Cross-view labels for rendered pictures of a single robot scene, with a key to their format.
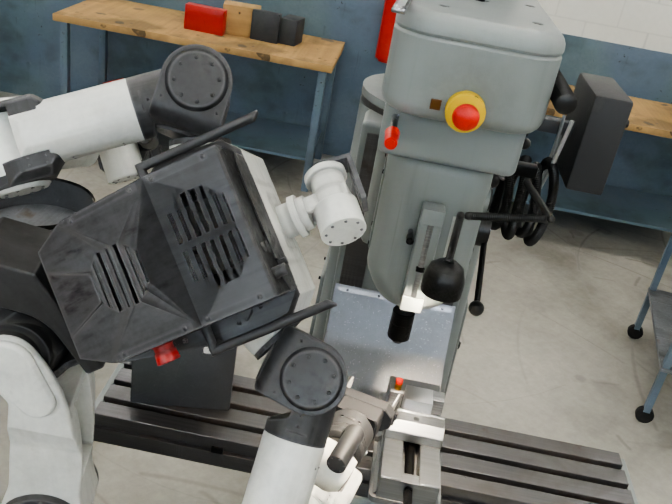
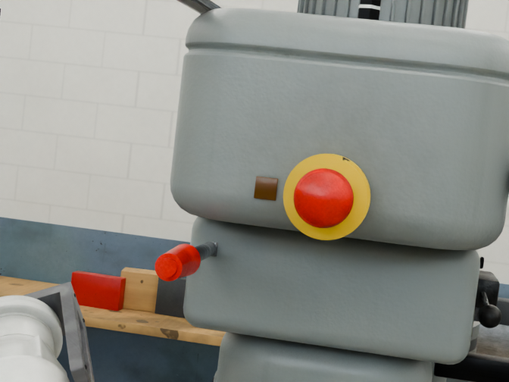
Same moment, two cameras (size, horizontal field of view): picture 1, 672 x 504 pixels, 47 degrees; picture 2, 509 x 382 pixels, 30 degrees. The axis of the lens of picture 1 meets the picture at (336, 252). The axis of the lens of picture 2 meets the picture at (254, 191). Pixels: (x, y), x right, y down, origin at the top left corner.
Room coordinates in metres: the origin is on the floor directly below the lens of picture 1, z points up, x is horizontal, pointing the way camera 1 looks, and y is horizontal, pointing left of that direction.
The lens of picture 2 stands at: (0.46, -0.18, 1.79)
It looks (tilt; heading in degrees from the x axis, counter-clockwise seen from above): 3 degrees down; 7
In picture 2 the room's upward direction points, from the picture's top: 7 degrees clockwise
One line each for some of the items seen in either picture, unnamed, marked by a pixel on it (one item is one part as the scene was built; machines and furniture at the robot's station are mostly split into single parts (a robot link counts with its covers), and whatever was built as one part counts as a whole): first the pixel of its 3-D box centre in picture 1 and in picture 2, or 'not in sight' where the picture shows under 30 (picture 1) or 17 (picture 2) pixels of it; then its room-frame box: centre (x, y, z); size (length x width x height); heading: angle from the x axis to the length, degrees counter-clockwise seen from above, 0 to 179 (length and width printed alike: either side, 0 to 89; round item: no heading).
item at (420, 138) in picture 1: (450, 111); (341, 266); (1.40, -0.16, 1.68); 0.34 x 0.24 x 0.10; 178
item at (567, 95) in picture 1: (544, 68); not in sight; (1.39, -0.31, 1.79); 0.45 x 0.04 x 0.04; 178
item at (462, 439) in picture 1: (365, 447); not in sight; (1.36, -0.15, 0.89); 1.24 x 0.23 x 0.08; 88
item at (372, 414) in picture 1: (354, 424); not in sight; (1.14, -0.09, 1.13); 0.13 x 0.12 x 0.10; 73
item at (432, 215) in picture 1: (422, 258); not in sight; (1.25, -0.16, 1.45); 0.04 x 0.04 x 0.21; 88
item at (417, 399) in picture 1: (416, 405); not in sight; (1.36, -0.24, 1.03); 0.06 x 0.05 x 0.06; 88
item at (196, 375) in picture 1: (185, 355); not in sight; (1.39, 0.29, 1.03); 0.22 x 0.12 x 0.20; 99
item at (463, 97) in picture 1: (465, 111); (326, 196); (1.13, -0.15, 1.76); 0.06 x 0.02 x 0.06; 88
